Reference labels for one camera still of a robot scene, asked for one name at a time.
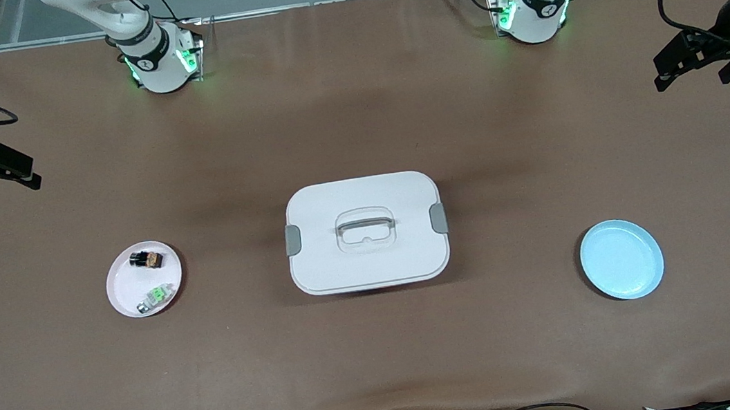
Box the white lidded storage box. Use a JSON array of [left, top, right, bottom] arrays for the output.
[[278, 167, 456, 300]]

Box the black right arm base cable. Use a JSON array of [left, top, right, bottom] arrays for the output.
[[124, 0, 180, 30]]

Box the light blue round plate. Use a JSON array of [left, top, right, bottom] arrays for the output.
[[575, 214, 668, 306]]

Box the pink round plate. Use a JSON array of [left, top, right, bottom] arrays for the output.
[[101, 237, 188, 323]]

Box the green push-button switch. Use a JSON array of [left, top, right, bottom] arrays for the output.
[[134, 283, 177, 315]]

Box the orange push-button switch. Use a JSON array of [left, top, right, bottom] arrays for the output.
[[128, 248, 165, 272]]

